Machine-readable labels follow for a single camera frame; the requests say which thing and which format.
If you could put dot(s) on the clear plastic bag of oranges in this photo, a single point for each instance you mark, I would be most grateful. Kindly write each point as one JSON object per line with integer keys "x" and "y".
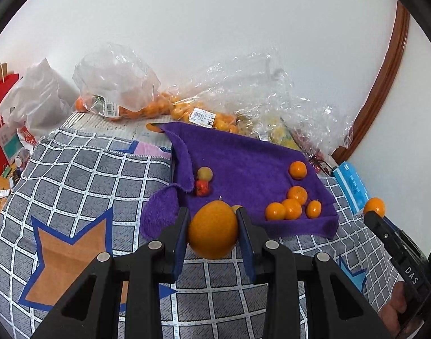
{"x": 113, "y": 77}
{"x": 201, "y": 114}

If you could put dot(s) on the red paper bag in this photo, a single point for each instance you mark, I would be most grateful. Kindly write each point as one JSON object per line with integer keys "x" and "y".
{"x": 0, "y": 130}

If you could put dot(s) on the white plastic bag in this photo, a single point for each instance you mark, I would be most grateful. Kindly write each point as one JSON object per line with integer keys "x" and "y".
{"x": 35, "y": 99}

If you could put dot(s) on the pink patterned sheet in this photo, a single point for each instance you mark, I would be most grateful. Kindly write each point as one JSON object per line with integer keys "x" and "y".
{"x": 145, "y": 149}

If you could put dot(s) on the printed paper sheet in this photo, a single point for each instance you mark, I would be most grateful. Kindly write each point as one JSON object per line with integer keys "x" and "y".
{"x": 113, "y": 125}

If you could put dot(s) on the grey checked blanket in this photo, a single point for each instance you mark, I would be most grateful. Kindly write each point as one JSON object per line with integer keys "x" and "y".
{"x": 77, "y": 201}

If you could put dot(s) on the small bottle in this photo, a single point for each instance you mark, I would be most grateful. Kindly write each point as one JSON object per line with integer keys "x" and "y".
{"x": 18, "y": 162}

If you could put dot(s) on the small red tomato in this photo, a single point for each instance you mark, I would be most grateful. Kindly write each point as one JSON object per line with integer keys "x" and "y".
{"x": 202, "y": 188}

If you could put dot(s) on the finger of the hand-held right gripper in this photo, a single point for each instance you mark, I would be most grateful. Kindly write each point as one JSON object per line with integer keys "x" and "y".
{"x": 381, "y": 233}
{"x": 392, "y": 224}

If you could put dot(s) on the large orange mandarin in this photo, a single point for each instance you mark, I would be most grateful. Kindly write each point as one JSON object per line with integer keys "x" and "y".
{"x": 297, "y": 195}

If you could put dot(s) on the person's right hand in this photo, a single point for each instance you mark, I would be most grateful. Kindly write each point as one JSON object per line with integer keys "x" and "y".
{"x": 393, "y": 310}

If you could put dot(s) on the blue tissue pack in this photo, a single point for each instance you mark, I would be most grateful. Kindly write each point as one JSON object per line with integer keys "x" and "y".
{"x": 351, "y": 183}

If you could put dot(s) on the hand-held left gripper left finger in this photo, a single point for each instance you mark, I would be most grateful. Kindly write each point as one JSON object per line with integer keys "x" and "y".
{"x": 178, "y": 254}

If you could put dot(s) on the brown wooden door frame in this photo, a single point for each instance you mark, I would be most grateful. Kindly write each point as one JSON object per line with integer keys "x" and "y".
{"x": 381, "y": 88}

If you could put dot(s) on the large crumpled clear plastic bag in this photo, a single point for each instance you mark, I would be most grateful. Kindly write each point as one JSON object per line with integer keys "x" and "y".
{"x": 272, "y": 88}

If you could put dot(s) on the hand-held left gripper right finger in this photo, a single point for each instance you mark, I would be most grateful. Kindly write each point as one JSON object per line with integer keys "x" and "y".
{"x": 247, "y": 254}

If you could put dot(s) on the purple towel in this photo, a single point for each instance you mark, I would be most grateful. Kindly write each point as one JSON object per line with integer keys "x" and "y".
{"x": 243, "y": 169}

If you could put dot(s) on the yellow-green plum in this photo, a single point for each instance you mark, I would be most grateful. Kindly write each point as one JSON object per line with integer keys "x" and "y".
{"x": 205, "y": 174}
{"x": 236, "y": 207}

